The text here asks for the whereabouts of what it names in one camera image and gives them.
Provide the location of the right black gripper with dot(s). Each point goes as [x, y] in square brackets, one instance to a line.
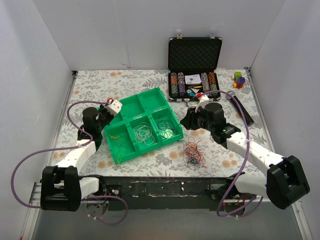
[189, 120]

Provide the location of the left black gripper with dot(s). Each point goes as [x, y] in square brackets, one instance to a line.
[104, 114]

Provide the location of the green compartment tray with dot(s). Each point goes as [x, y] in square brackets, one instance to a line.
[145, 123]

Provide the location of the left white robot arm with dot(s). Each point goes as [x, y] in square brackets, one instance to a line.
[61, 187]

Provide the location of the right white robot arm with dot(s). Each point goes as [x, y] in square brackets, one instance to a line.
[283, 182]

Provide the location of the black handheld microphone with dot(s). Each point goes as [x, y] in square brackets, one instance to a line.
[238, 106]

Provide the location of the floral table mat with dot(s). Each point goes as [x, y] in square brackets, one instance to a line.
[168, 161]

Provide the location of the colourful toy block train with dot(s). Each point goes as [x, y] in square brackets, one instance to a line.
[238, 80]

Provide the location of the black poker chip case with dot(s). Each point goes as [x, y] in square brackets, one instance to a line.
[191, 56]

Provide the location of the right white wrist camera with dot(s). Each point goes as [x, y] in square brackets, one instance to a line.
[203, 101]

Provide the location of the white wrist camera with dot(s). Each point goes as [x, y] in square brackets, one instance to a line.
[203, 101]
[113, 106]

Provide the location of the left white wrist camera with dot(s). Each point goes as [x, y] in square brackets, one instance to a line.
[113, 106]

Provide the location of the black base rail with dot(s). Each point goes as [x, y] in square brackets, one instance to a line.
[159, 193]

